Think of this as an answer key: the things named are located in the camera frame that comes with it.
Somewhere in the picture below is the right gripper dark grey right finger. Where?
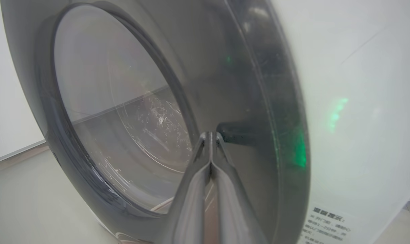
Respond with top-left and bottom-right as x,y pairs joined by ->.
211,131 -> 268,244

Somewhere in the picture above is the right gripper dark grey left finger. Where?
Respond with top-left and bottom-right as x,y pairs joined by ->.
162,131 -> 213,244

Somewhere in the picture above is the round dark glass washer door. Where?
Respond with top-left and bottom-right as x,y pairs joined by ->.
0,0 -> 310,244

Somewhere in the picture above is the white washing machine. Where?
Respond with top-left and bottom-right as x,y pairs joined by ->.
90,0 -> 410,244

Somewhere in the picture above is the perforated steel drum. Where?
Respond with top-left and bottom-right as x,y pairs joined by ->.
71,86 -> 193,207

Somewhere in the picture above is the printed text notice label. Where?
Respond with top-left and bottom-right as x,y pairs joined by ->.
298,203 -> 356,244

